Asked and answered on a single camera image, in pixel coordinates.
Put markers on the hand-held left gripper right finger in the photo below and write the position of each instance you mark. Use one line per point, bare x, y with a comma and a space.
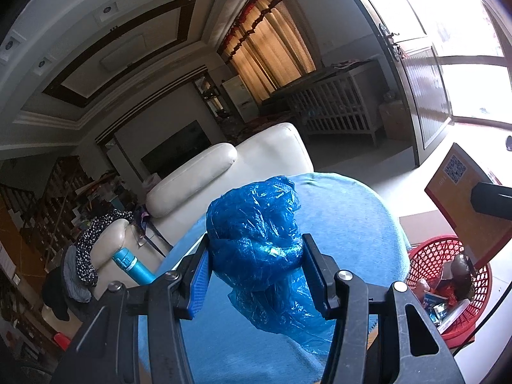
316, 284

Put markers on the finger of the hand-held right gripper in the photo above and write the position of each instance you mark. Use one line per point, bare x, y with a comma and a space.
492, 202

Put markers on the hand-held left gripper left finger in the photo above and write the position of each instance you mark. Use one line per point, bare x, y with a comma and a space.
198, 284

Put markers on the black plastic bag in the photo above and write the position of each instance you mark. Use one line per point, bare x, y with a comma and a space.
460, 272

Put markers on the blue plastic bag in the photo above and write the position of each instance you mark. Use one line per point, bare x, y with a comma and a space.
256, 228

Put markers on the red and white carton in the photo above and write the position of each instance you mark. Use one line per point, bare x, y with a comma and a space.
444, 288

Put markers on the red plastic basket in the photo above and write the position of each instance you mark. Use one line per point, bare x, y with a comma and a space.
472, 312

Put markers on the large red-brown cardboard box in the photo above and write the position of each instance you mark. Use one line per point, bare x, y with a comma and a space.
460, 216

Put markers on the teal water bottle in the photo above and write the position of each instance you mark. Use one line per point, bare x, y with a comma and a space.
134, 268

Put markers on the blue table cloth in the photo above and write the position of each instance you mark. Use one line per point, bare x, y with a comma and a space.
348, 208

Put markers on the brown round item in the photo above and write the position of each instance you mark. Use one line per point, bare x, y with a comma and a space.
422, 287

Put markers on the black white spotted cloth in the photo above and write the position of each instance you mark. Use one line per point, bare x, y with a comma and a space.
90, 244

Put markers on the cream leather sofa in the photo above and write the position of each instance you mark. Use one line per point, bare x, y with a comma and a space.
200, 168

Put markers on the blue snack packet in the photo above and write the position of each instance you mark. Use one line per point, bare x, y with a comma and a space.
438, 308

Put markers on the brown wooden door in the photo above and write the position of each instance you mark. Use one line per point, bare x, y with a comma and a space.
424, 100

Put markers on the small cardboard box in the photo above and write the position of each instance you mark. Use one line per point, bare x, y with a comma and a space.
394, 120

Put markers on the dark grey clothes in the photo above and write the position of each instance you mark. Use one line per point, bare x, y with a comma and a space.
60, 288

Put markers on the black television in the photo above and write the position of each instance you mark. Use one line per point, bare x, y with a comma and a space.
176, 146

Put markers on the red plastic item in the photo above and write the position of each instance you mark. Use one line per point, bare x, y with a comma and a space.
62, 340

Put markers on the dark wooden shelf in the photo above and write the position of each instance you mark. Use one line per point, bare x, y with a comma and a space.
52, 200

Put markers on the bright window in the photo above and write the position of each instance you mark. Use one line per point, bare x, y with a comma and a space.
460, 28

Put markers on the white baby crib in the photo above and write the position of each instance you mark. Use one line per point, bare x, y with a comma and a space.
340, 104

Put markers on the white standing air conditioner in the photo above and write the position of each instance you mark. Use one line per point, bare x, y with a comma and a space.
240, 96

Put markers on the orange curtain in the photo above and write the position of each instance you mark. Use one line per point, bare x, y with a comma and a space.
272, 48

